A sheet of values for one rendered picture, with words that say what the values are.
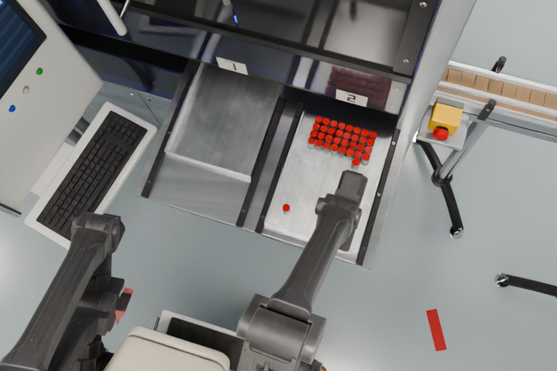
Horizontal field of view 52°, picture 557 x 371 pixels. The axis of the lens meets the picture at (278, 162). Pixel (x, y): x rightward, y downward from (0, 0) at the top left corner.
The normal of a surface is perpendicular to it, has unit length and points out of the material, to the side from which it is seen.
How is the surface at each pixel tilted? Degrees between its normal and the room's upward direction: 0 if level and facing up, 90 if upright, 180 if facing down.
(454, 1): 90
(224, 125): 0
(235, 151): 0
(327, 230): 47
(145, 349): 42
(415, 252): 0
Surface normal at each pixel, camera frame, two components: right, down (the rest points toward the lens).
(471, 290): -0.07, -0.31
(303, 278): 0.16, -0.89
